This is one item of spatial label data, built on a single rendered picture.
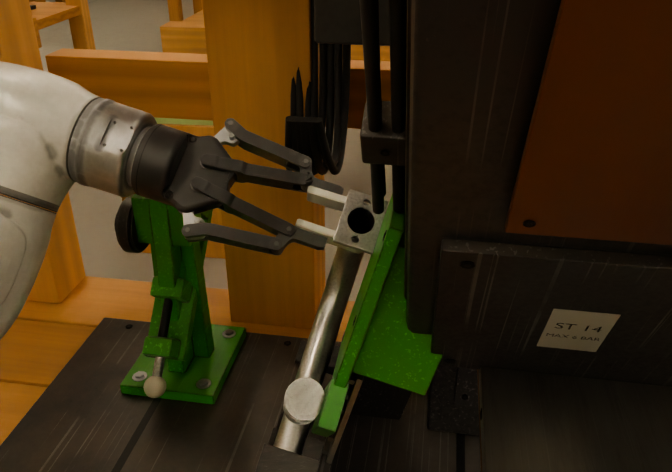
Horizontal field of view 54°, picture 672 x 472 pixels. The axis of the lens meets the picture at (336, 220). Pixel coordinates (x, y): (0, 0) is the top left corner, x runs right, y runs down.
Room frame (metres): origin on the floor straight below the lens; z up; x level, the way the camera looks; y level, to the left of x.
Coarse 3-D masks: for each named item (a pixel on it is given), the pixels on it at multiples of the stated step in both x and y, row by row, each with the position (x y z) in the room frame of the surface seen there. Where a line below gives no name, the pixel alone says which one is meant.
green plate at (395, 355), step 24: (384, 240) 0.45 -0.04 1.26; (384, 264) 0.45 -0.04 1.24; (360, 288) 0.55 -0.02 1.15; (384, 288) 0.46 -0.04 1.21; (360, 312) 0.45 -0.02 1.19; (384, 312) 0.46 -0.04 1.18; (360, 336) 0.45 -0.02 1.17; (384, 336) 0.46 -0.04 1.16; (408, 336) 0.45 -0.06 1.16; (360, 360) 0.46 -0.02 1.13; (384, 360) 0.46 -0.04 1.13; (408, 360) 0.45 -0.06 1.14; (432, 360) 0.45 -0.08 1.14; (336, 384) 0.45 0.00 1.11; (408, 384) 0.45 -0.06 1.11
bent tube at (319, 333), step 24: (360, 192) 0.58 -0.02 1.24; (360, 216) 0.59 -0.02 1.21; (336, 240) 0.55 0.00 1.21; (360, 240) 0.55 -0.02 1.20; (336, 264) 0.62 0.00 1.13; (336, 288) 0.62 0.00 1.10; (336, 312) 0.61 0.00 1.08; (312, 336) 0.59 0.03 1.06; (336, 336) 0.60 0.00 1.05; (312, 360) 0.56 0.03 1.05; (288, 432) 0.51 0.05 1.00
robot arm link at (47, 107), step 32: (0, 64) 0.64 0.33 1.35; (0, 96) 0.60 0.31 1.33; (32, 96) 0.60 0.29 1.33; (64, 96) 0.61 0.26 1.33; (96, 96) 0.64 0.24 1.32; (0, 128) 0.58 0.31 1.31; (32, 128) 0.58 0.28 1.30; (64, 128) 0.59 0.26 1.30; (0, 160) 0.57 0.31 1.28; (32, 160) 0.57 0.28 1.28; (64, 160) 0.58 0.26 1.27; (0, 192) 0.55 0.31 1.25; (32, 192) 0.57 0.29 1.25; (64, 192) 0.60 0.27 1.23
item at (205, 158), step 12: (204, 156) 0.60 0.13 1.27; (216, 156) 0.60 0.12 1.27; (216, 168) 0.60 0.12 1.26; (228, 168) 0.60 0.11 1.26; (240, 168) 0.60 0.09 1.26; (252, 168) 0.60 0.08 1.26; (264, 168) 0.60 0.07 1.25; (276, 168) 0.61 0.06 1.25; (240, 180) 0.62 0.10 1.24; (252, 180) 0.61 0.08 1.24; (264, 180) 0.60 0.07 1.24; (276, 180) 0.60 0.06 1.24; (288, 180) 0.60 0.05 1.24; (300, 180) 0.60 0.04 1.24; (312, 180) 0.60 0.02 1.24
